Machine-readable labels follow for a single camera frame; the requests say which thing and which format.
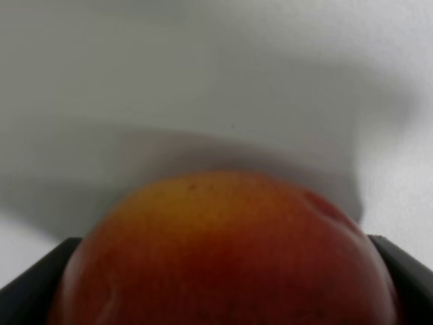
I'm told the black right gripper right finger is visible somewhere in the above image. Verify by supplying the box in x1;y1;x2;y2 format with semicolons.
370;236;432;324

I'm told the red yellow apple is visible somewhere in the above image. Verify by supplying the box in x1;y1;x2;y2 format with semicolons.
47;171;402;324

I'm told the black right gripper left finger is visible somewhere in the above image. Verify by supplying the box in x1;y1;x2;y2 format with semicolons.
1;238;82;325

